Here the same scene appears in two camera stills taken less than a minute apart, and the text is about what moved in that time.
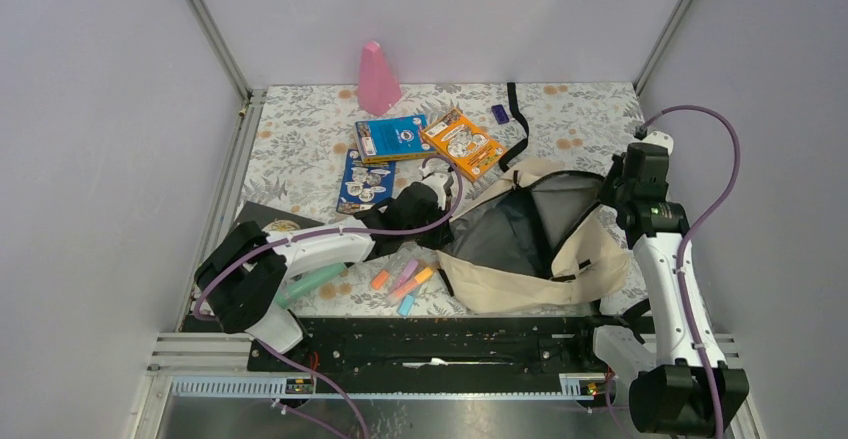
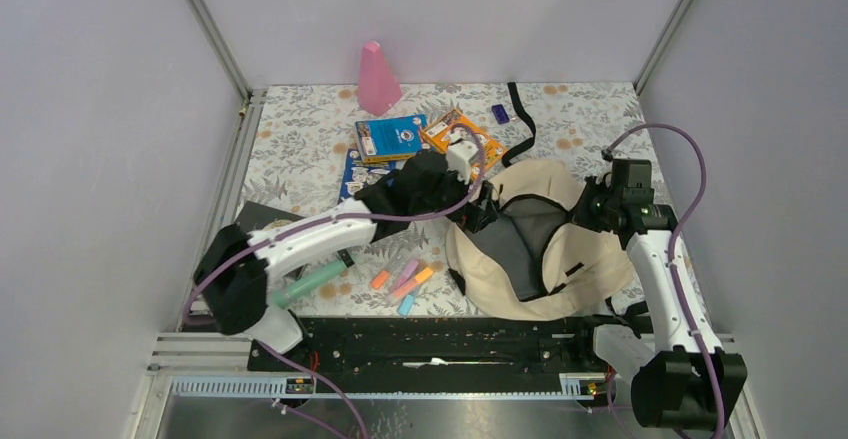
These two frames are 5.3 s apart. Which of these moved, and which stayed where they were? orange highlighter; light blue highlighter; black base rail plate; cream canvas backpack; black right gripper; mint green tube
Moved: black right gripper; cream canvas backpack
Stayed: light blue highlighter; orange highlighter; mint green tube; black base rail plate
